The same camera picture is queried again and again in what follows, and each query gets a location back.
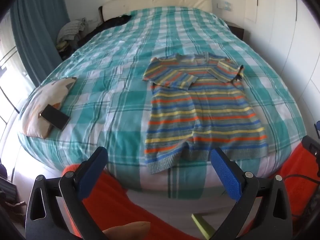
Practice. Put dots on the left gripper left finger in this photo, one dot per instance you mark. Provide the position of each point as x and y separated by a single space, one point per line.
44 219

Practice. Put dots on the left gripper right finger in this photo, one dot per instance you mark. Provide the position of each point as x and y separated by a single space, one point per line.
273 219

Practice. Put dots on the striped knit sweater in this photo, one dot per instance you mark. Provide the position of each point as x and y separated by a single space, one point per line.
198 104

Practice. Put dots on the orange fleece clothing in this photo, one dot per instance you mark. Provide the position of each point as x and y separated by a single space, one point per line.
109 206

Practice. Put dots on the pile of clothes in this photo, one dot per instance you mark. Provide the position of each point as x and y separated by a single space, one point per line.
69 36

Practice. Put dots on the person's left hand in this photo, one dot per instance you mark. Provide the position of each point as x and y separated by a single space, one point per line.
131 231

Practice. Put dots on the green object on floor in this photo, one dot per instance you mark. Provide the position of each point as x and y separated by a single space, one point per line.
204 227

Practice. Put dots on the white patterned pillow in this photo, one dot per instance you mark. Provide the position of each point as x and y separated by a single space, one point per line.
54 94

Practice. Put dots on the black smartphone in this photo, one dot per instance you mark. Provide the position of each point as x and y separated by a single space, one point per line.
55 117

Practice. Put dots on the teal checked bed cover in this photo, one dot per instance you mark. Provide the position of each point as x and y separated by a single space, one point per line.
110 103

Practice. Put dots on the white wardrobe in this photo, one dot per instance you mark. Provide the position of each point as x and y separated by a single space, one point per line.
286 35

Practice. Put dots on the dark bedside table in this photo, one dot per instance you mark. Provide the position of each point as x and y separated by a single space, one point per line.
236 30

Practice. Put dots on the teal curtain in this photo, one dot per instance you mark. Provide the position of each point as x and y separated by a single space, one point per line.
35 26

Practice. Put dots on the black garment on bed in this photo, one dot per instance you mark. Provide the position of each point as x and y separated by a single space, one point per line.
111 23

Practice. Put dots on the cream padded headboard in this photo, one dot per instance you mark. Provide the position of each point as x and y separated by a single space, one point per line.
115 8

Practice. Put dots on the white wall socket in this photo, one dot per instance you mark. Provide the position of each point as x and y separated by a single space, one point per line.
224 5

